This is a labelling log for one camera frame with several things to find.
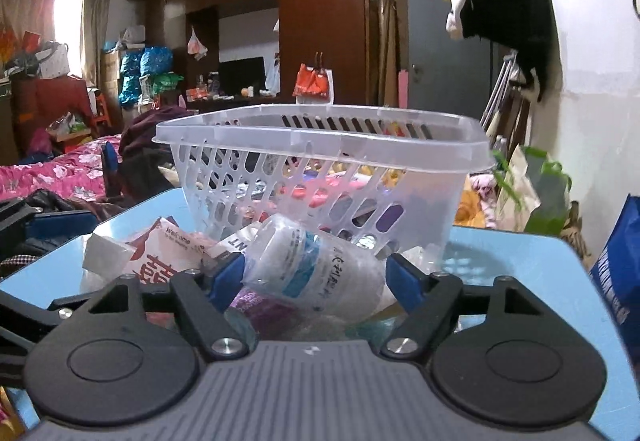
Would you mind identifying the grey door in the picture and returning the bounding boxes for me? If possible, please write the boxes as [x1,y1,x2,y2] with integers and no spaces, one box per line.
[405,0,500,119]

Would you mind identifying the dark red wooden wardrobe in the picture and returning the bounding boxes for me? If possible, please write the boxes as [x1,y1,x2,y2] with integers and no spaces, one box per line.
[145,0,375,105]

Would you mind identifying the white green-handled tote bag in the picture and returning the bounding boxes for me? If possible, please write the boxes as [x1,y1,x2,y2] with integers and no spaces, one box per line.
[494,145,573,237]

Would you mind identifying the translucent white plastic basket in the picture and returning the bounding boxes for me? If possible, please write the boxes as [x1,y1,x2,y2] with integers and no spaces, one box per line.
[155,104,494,262]

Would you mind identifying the dark maroon clothing pile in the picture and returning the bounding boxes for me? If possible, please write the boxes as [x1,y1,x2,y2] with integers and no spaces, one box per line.
[117,105,189,202]

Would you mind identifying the pink floral bedding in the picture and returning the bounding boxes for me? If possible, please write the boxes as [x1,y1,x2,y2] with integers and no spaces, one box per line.
[0,134,122,200]

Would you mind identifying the black television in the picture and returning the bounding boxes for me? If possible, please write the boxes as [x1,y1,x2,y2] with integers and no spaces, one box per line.
[218,56,266,96]

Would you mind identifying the metal crutches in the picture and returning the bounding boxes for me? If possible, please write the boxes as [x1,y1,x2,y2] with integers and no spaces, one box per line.
[480,51,518,131]

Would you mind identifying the white red-lettered packet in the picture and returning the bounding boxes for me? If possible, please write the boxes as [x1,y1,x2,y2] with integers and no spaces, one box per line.
[122,218,217,284]

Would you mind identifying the blue woven shopping bag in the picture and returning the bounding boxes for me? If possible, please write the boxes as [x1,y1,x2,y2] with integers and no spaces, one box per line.
[589,194,640,367]

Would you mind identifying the black hanging garment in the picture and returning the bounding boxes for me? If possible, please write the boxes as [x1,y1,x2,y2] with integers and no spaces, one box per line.
[460,0,554,95]

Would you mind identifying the window curtain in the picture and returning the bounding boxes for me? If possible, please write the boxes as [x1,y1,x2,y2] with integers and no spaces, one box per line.
[1,0,111,86]

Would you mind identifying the blue plastic bags stack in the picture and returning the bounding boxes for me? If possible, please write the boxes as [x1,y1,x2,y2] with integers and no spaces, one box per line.
[118,46,183,109]

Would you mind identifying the small white box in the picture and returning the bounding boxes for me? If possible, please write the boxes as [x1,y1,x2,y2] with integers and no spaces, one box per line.
[82,234,136,281]

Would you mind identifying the yellow blanket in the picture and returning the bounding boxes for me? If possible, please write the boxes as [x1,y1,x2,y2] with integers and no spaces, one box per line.
[454,188,495,229]

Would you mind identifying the orange white hanging bag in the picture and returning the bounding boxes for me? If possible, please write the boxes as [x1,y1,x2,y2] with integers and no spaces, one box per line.
[293,64,334,105]

